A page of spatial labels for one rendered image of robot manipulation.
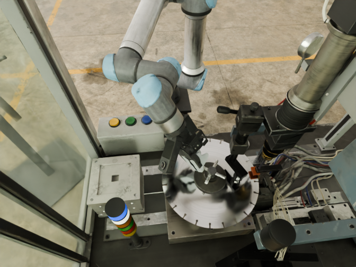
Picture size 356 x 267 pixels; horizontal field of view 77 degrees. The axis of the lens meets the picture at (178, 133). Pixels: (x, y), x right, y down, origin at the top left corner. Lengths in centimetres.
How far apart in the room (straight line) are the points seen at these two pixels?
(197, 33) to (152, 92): 48
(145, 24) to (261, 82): 209
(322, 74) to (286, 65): 258
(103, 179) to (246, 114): 56
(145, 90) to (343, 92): 40
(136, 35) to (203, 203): 55
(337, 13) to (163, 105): 37
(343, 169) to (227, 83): 212
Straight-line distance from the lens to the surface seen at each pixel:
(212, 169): 74
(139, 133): 95
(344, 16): 46
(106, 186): 86
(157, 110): 56
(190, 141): 64
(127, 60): 67
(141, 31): 74
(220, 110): 60
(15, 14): 61
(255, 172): 81
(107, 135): 98
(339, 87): 52
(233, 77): 269
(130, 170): 87
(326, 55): 48
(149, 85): 54
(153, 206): 95
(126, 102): 237
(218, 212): 75
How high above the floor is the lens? 165
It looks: 54 degrees down
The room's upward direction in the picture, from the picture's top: 1 degrees clockwise
